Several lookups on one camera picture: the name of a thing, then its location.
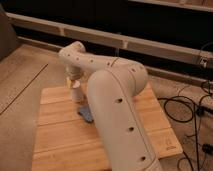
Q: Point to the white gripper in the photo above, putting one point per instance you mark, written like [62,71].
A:
[74,83]

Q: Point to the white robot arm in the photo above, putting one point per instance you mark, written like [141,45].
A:
[110,90]

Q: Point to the grey cabinet corner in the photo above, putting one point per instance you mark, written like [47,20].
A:
[8,38]

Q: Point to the long grey rail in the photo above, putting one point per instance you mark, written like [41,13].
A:
[153,48]

